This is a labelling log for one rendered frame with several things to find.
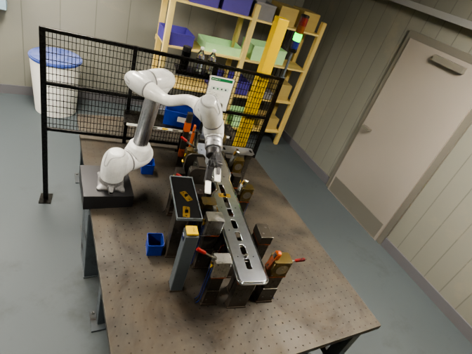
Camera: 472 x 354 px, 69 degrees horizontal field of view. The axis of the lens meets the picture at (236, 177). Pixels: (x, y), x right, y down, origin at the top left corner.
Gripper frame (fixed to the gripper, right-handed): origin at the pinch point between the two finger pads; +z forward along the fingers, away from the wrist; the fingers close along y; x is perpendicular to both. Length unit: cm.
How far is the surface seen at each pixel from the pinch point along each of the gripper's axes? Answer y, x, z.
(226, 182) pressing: -64, 32, -38
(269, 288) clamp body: -45, 52, 36
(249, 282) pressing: -27, 31, 37
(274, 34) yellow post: -26, 58, -161
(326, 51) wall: -129, 210, -313
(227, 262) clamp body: -25.3, 18.2, 28.7
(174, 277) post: -51, -3, 33
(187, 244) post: -27.5, -3.1, 21.2
